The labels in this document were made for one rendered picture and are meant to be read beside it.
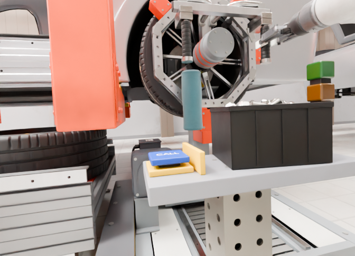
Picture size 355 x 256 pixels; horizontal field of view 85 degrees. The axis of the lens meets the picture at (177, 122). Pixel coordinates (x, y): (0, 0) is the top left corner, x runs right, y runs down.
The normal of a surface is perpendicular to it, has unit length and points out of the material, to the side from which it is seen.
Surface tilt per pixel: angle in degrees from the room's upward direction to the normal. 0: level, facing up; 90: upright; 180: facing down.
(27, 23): 90
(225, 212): 90
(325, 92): 90
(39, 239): 90
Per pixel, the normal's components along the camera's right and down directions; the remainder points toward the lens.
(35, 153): 0.57, 0.01
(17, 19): 0.22, 0.04
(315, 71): -0.97, 0.05
